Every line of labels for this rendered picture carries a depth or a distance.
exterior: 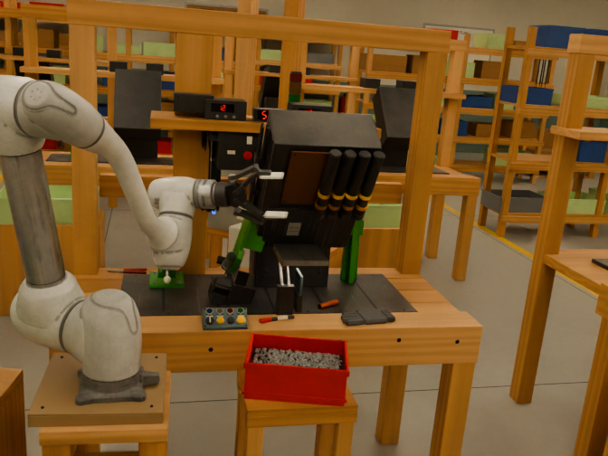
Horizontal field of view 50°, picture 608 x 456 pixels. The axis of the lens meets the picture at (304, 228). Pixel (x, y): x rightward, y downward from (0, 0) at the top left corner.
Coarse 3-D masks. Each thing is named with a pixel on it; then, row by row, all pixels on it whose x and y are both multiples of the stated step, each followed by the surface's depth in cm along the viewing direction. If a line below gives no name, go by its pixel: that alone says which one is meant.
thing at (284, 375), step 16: (256, 336) 213; (272, 336) 213; (256, 352) 211; (272, 352) 210; (288, 352) 211; (304, 352) 212; (320, 352) 214; (336, 352) 214; (256, 368) 194; (272, 368) 194; (288, 368) 194; (304, 368) 194; (320, 368) 194; (336, 368) 203; (256, 384) 196; (272, 384) 196; (288, 384) 195; (304, 384) 195; (320, 384) 195; (336, 384) 195; (272, 400) 197; (288, 400) 197; (304, 400) 197; (320, 400) 196; (336, 400) 196
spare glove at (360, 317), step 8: (344, 312) 236; (352, 312) 236; (360, 312) 237; (368, 312) 237; (376, 312) 238; (384, 312) 239; (344, 320) 231; (352, 320) 229; (360, 320) 230; (368, 320) 231; (376, 320) 232; (384, 320) 233; (392, 320) 235
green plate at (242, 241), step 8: (248, 224) 234; (240, 232) 244; (248, 232) 235; (256, 232) 237; (240, 240) 240; (248, 240) 237; (256, 240) 238; (240, 248) 236; (248, 248) 238; (256, 248) 238
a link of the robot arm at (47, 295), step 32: (0, 96) 148; (0, 128) 151; (0, 160) 159; (32, 160) 159; (32, 192) 162; (32, 224) 165; (32, 256) 170; (32, 288) 174; (64, 288) 176; (32, 320) 176; (64, 320) 174
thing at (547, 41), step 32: (512, 32) 698; (544, 32) 674; (576, 32) 672; (512, 96) 689; (544, 96) 686; (512, 128) 689; (512, 160) 692; (544, 160) 706; (576, 160) 719; (512, 192) 753; (544, 192) 760; (576, 192) 770; (480, 224) 754
